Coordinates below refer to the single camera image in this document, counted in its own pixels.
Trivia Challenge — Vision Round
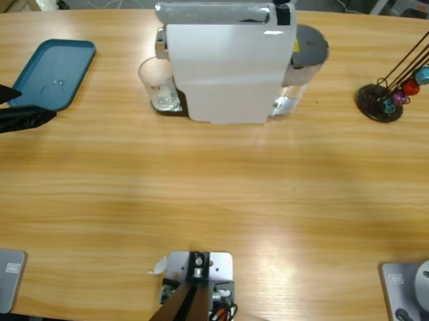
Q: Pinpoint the black capsule stand with rods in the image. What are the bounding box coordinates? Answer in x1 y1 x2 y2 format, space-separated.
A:
355 19 429 125

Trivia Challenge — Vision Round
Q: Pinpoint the clear glass cup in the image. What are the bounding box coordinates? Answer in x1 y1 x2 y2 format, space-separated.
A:
137 56 181 113

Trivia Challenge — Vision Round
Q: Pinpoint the teal plastic tray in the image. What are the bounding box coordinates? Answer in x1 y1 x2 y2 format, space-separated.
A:
8 37 98 114

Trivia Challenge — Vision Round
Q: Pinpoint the red coffee capsule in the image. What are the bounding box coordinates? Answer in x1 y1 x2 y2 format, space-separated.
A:
401 78 422 96

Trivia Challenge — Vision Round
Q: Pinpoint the dark camera post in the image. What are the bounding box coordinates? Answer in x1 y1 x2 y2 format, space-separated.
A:
147 249 212 321

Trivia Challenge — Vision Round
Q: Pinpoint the white paper tag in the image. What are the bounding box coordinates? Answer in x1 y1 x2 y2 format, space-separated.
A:
147 255 169 276

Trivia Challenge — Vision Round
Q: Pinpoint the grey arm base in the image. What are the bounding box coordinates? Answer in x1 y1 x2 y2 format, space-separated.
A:
0 247 29 315
377 256 429 321

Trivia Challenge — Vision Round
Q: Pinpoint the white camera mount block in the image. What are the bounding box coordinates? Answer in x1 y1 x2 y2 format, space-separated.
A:
159 249 237 321

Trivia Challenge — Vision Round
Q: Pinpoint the teal coffee capsule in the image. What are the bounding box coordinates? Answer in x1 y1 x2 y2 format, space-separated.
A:
414 65 429 86

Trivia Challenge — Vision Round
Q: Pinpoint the white capsule coffee machine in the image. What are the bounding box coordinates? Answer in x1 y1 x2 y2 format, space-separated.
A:
149 0 332 130

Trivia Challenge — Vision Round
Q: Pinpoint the purple coffee capsule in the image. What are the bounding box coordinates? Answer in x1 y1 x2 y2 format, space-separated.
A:
392 89 410 107

